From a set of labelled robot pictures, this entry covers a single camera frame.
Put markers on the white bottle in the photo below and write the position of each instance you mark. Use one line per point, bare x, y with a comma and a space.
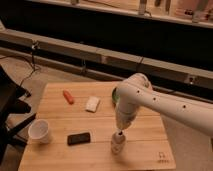
117, 142

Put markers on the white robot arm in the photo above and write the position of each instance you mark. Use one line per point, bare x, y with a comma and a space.
136, 91

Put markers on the green bowl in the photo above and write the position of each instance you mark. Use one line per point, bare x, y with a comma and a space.
115, 97

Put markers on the white sponge block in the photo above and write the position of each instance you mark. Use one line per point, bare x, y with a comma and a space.
92, 104

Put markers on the wooden table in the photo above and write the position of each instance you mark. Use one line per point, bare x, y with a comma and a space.
147, 146

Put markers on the orange carrot toy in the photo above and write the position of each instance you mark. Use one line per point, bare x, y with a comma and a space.
68, 97

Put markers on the black phone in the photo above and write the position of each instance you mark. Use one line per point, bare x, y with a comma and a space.
78, 138

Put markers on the white paper cup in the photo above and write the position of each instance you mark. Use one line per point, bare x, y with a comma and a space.
39, 131

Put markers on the black chair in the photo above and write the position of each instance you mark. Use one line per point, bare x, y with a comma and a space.
10, 93

